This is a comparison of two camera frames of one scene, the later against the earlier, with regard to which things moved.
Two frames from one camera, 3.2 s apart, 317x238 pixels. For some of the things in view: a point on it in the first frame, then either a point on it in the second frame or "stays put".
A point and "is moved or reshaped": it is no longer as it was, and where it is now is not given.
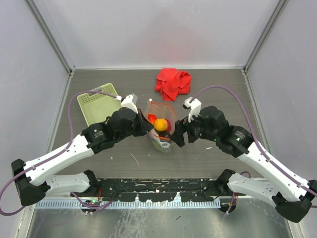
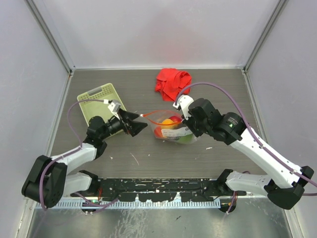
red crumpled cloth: [171, 83] stays put
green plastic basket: [97, 107] stays put
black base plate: [156, 190] stays put
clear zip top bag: [162, 117] is moved or reshaped
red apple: [169, 125] → [175, 119]
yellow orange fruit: [160, 124] is moved or reshaped
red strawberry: [152, 118] → [158, 132]
